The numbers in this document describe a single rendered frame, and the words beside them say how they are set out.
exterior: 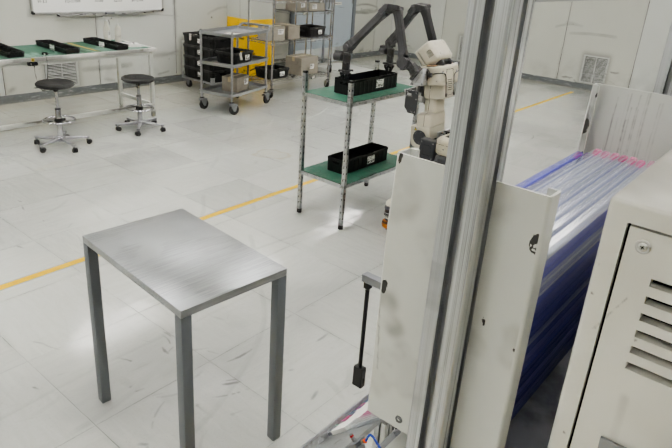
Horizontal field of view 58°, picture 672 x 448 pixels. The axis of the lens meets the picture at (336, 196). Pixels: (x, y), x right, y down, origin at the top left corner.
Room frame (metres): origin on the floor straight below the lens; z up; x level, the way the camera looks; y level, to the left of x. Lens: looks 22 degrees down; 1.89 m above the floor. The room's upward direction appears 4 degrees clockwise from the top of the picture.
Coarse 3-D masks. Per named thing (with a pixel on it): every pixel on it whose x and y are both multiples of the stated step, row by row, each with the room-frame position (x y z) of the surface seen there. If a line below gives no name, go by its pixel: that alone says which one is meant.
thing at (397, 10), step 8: (392, 8) 4.18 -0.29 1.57; (400, 8) 4.18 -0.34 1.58; (400, 16) 4.16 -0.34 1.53; (400, 24) 4.15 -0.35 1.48; (400, 32) 4.14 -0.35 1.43; (400, 40) 4.12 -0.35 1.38; (400, 48) 4.11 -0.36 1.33; (400, 56) 4.07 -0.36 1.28; (408, 56) 4.14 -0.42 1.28; (400, 64) 4.06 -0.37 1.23
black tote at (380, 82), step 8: (360, 72) 4.61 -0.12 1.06; (368, 72) 4.69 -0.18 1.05; (376, 72) 4.78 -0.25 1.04; (384, 72) 4.78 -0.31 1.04; (392, 72) 4.74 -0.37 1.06; (336, 80) 4.35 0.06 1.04; (344, 80) 4.31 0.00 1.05; (352, 80) 4.53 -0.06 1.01; (360, 80) 4.32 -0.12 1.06; (368, 80) 4.40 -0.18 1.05; (376, 80) 4.49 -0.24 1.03; (384, 80) 4.58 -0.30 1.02; (392, 80) 4.67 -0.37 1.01; (336, 88) 4.35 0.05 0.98; (344, 88) 4.31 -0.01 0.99; (360, 88) 4.33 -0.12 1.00; (368, 88) 4.41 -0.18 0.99; (376, 88) 4.50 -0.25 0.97; (384, 88) 4.58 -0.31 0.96
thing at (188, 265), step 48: (96, 240) 2.07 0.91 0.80; (144, 240) 2.10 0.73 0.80; (192, 240) 2.13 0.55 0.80; (96, 288) 2.09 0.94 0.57; (144, 288) 1.79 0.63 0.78; (192, 288) 1.77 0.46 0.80; (240, 288) 1.80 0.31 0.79; (96, 336) 2.08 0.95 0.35; (192, 384) 1.66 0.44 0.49; (192, 432) 1.65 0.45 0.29
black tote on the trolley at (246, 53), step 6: (228, 48) 7.64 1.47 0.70; (234, 48) 7.75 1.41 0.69; (240, 48) 7.71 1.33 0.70; (222, 54) 7.37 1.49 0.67; (228, 54) 7.32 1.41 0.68; (234, 54) 7.29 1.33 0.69; (246, 54) 7.49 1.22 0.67; (222, 60) 7.38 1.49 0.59; (228, 60) 7.34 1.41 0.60; (234, 60) 7.31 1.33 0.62; (240, 60) 7.40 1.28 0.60; (246, 60) 7.53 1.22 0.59
